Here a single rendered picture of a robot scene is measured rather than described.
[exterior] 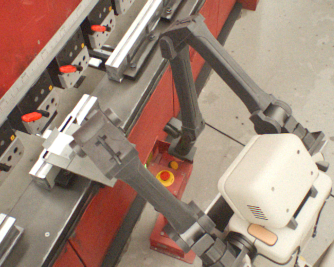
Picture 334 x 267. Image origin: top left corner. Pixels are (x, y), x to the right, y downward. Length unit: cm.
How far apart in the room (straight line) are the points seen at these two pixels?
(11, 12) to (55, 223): 74
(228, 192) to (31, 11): 69
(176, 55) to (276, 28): 224
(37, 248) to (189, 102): 71
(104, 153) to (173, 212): 25
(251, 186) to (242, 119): 184
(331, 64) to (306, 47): 23
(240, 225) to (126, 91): 91
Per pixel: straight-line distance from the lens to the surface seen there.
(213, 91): 294
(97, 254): 198
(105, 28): 149
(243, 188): 99
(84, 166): 147
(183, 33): 119
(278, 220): 103
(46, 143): 154
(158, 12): 208
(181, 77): 131
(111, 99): 179
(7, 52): 116
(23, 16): 118
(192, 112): 140
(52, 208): 157
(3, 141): 125
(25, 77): 124
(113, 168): 78
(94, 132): 81
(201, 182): 253
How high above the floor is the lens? 224
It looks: 55 degrees down
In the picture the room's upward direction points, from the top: 4 degrees counter-clockwise
